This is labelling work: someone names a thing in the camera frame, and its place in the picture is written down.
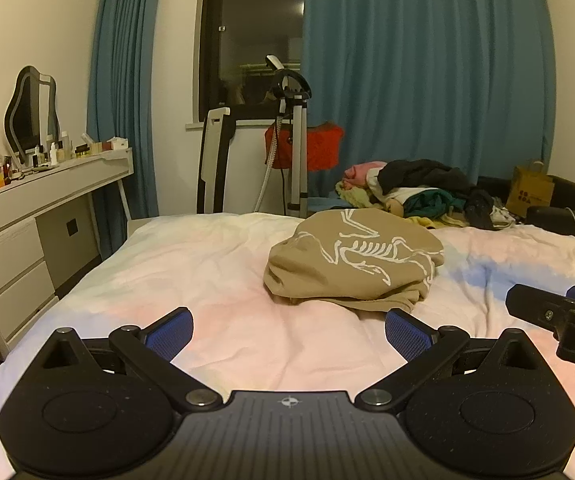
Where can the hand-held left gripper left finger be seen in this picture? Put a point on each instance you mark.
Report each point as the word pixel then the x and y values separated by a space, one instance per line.
pixel 170 332

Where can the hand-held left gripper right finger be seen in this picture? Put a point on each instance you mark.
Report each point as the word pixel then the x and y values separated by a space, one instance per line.
pixel 407 332

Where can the tan skeleton print shirt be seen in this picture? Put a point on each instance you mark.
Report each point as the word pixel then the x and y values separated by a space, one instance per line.
pixel 352 260

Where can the black bag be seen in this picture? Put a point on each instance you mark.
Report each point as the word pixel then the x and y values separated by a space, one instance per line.
pixel 572 197

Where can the dark grey garment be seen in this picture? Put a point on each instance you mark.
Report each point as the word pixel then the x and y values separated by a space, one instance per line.
pixel 480 210

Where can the brown paper bag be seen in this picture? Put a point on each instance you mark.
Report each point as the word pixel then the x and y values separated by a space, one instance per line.
pixel 530 190

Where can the teal garment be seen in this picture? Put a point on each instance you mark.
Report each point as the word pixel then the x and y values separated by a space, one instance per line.
pixel 432 202

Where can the pale yellow garment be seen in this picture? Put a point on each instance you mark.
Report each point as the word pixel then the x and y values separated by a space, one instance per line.
pixel 355 195

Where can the black garment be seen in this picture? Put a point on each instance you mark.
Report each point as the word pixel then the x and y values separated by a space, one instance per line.
pixel 427 175

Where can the pink garment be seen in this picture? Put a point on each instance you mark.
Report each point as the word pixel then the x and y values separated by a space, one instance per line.
pixel 360 171

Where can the white dressing table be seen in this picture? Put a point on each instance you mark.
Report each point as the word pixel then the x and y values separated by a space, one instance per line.
pixel 12 255

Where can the white and black chair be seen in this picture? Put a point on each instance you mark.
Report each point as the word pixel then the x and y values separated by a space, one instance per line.
pixel 215 160

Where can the red cloth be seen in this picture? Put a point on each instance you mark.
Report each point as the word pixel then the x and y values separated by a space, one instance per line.
pixel 322 150

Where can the row of cosmetic bottles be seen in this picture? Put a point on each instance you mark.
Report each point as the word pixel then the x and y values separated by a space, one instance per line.
pixel 62 152

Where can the garment steamer on stand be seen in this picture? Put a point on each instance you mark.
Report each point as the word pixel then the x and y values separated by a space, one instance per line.
pixel 295 150

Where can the narrow blue curtain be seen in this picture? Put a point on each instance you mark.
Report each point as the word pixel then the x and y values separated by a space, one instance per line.
pixel 122 85

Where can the wide blue curtain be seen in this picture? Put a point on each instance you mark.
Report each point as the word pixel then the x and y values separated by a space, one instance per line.
pixel 427 70

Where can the wavy vanity mirror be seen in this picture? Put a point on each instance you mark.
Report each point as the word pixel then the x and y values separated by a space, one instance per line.
pixel 29 110

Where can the dark window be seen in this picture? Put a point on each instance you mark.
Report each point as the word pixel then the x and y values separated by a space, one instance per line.
pixel 257 35

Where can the black wall socket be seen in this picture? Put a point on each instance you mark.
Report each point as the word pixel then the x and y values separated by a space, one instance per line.
pixel 72 227

